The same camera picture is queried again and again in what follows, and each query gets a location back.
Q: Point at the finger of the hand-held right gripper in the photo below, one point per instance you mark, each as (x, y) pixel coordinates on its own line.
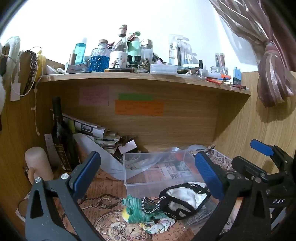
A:
(261, 146)
(246, 165)

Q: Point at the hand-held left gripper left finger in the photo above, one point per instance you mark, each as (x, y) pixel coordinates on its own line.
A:
(86, 171)

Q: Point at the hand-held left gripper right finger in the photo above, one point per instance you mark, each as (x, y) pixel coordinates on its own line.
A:
(208, 176)

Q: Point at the black-trimmed white cloth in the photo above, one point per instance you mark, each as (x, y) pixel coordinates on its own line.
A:
(182, 197)

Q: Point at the clear plastic container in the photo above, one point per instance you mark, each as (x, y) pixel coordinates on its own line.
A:
(148, 171)

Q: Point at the green plush toy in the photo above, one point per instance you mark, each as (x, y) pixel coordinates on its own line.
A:
(135, 208)

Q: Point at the white plastic sheet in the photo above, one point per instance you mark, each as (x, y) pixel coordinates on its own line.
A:
(99, 155)

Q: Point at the vintage printed paper mat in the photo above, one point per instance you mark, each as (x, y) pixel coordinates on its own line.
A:
(108, 192)

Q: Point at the rolled newspapers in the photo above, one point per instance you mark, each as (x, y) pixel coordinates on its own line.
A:
(92, 131)

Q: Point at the dark wine bottle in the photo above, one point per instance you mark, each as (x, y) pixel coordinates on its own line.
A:
(60, 139)

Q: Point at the white card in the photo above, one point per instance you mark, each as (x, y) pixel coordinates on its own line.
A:
(128, 146)

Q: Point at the crumpled printed paper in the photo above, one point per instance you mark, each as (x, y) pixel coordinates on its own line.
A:
(159, 226)

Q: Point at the blue and black clip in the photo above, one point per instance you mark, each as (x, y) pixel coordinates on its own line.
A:
(237, 76)

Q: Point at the pink sticky note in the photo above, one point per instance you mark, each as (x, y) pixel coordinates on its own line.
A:
(93, 96)

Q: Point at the red pen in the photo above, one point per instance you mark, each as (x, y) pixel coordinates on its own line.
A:
(214, 80)

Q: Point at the orange sticky note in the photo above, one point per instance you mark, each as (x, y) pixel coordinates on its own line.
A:
(138, 108)

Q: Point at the green sticky note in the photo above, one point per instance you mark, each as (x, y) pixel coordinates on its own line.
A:
(136, 96)

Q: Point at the small glass jar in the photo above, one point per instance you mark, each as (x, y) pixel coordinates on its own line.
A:
(220, 61)

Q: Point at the pink striped curtain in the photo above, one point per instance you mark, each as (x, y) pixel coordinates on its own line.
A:
(266, 46)

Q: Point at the black nail polish bottle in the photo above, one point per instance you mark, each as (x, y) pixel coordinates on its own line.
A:
(201, 64)

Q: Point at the white tube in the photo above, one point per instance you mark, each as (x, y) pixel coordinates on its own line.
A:
(75, 68)

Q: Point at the wooden shelf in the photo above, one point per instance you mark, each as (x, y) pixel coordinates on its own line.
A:
(138, 80)

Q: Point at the white paper tag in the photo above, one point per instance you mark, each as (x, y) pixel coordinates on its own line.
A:
(15, 92)

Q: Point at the dark pen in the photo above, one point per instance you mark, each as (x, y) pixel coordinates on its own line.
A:
(120, 70)

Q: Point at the glass bottle with blue beads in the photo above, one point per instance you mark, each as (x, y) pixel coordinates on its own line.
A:
(99, 60)

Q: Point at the patterned brown headband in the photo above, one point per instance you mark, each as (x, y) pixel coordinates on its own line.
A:
(31, 71)

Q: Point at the flat clear plastic box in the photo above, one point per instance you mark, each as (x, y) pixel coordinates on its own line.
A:
(163, 69)

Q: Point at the yellow tape roll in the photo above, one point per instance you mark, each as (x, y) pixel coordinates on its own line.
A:
(41, 63)

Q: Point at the tall light blue bottle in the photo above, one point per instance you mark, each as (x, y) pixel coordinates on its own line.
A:
(80, 52)

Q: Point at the corked bottle with white label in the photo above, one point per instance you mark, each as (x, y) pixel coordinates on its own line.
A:
(118, 55)

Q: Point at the clear blister package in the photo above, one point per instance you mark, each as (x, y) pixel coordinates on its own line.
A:
(180, 51)

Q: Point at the green pump bottle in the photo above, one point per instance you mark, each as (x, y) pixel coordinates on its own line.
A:
(134, 47)

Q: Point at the clear jar with silver lid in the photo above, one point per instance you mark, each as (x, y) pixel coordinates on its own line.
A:
(146, 49)

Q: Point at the white fluffy plush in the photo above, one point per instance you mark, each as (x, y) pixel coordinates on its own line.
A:
(12, 49)

